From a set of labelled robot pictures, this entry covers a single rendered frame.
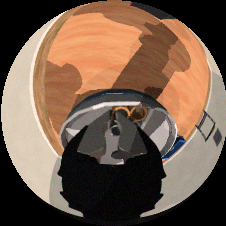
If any blue crate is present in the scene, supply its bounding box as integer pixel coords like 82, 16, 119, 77
162, 134, 187, 159

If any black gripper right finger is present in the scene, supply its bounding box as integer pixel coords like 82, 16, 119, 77
114, 110, 166, 179

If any round grey turntable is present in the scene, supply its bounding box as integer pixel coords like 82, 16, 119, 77
59, 89, 178, 164

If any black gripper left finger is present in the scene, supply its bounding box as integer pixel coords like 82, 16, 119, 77
57, 110, 112, 177

